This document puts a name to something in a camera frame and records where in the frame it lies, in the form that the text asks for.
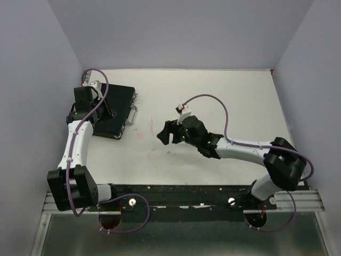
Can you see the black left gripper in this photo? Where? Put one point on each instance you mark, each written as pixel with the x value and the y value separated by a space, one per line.
pixel 110 111

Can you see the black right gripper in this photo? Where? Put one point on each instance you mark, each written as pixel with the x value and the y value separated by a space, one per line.
pixel 170 127

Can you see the black poker set case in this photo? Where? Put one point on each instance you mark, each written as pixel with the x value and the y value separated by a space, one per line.
pixel 122 100

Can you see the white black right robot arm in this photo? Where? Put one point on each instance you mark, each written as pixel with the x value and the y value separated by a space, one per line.
pixel 284 166

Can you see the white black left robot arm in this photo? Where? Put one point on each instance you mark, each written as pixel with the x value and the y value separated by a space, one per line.
pixel 71 184

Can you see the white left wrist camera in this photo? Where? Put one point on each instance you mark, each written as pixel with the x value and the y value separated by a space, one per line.
pixel 95 89

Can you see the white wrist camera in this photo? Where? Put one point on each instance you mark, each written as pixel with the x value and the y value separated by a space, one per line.
pixel 95 89
pixel 184 111

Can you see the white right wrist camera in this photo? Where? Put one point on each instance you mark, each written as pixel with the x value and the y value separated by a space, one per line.
pixel 184 111

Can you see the black aluminium base frame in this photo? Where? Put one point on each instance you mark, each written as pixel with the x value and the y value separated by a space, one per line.
pixel 189 203

